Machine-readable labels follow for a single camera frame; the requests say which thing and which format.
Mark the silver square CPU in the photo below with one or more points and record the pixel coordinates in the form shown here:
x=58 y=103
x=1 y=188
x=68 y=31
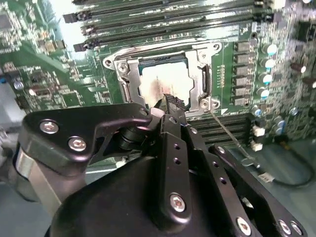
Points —
x=168 y=74

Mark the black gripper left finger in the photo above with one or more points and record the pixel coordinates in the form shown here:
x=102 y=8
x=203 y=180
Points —
x=74 y=128

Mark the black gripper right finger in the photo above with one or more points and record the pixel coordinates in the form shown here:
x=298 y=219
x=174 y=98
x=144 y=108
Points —
x=222 y=182

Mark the metal socket cover frame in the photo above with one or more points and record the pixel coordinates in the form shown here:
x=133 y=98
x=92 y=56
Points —
x=196 y=71

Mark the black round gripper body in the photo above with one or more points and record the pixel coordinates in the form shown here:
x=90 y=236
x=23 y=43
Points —
x=118 y=197

